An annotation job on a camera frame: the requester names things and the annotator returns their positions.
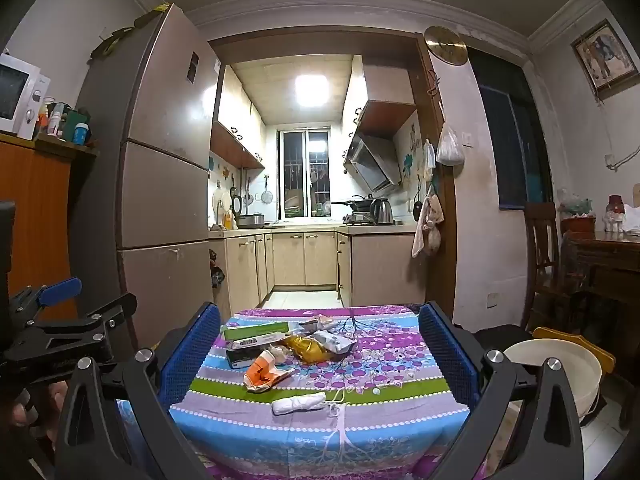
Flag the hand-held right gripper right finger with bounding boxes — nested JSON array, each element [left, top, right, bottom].
[[417, 301, 585, 480]]

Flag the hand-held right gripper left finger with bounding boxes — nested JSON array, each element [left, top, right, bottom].
[[54, 302, 222, 480]]

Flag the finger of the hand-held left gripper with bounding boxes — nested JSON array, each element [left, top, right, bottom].
[[10, 277, 83, 319], [10, 293, 138, 384]]

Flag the small black box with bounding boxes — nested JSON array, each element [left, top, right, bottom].
[[226, 347, 261, 371]]

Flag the white barcode wrapper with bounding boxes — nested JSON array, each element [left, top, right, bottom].
[[225, 335, 281, 351]]

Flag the long green carton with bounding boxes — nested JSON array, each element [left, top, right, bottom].
[[222, 322, 292, 342]]

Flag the small orange white toys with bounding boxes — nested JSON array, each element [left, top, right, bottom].
[[243, 350, 296, 393]]

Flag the yellow snack bag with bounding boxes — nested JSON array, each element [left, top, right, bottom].
[[282, 335, 333, 365]]

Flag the silver snack bag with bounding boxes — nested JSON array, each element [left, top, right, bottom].
[[310, 330, 357, 358]]

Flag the white tissue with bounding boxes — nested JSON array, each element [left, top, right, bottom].
[[271, 392, 327, 416]]

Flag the white plastic bucket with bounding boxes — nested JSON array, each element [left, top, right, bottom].
[[502, 338, 603, 423]]

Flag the black cloth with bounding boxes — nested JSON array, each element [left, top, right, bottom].
[[472, 325, 533, 356]]

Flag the orange wooden cabinet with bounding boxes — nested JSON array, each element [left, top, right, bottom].
[[0, 132, 98, 321]]

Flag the dark wooden chair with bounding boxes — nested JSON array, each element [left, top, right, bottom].
[[522, 202, 571, 331]]

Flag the hanging beige cloth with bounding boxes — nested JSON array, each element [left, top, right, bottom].
[[411, 192, 445, 258]]

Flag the floral striped tablecloth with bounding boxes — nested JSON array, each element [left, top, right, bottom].
[[117, 307, 488, 480]]

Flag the beige kitchen base cabinets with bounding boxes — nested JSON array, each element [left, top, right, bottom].
[[209, 225, 418, 308]]

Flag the beige refrigerator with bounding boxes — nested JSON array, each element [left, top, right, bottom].
[[75, 2, 216, 351]]

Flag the white spray bottle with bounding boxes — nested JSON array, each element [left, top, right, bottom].
[[47, 102, 66, 138]]

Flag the steel kettle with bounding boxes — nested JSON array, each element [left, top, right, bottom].
[[369, 197, 394, 224]]

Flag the white microwave oven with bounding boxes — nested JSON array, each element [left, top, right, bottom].
[[0, 52, 51, 141]]

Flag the black wok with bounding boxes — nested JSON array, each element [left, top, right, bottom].
[[331, 195, 376, 213]]

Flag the red basin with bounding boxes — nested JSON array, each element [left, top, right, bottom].
[[559, 190, 598, 233]]

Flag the dark wooden table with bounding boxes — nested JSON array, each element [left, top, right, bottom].
[[560, 230, 640, 321]]

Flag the small hanging white bag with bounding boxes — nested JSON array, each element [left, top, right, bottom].
[[422, 140, 437, 181]]

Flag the hanging white plastic bag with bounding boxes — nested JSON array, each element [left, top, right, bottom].
[[436, 122, 466, 167]]

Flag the steel range hood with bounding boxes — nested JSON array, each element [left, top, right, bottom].
[[343, 132, 403, 193]]

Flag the barred kitchen window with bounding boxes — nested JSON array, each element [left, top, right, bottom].
[[277, 127, 332, 219]]

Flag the red lidded jar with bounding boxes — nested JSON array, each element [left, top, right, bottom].
[[607, 195, 626, 231]]

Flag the white crumpled plastic sheet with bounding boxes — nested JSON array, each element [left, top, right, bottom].
[[620, 205, 640, 236]]

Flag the dark interior window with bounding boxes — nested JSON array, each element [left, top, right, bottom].
[[467, 47, 553, 211]]

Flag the beige cabinet above hood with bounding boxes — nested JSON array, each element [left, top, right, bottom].
[[342, 55, 417, 138]]

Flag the square ceiling light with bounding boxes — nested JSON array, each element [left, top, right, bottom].
[[295, 75, 328, 108]]

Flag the olive cloth strap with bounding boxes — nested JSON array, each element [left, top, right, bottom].
[[90, 7, 171, 61]]

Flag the long beige wall cabinet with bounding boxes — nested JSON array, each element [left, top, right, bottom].
[[210, 62, 266, 170]]

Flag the white wall cable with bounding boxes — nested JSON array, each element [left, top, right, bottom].
[[597, 105, 640, 171]]

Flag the gold round wall clock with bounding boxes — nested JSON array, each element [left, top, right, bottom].
[[424, 26, 468, 67]]

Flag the framed wall picture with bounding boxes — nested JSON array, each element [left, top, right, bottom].
[[571, 19, 640, 101]]

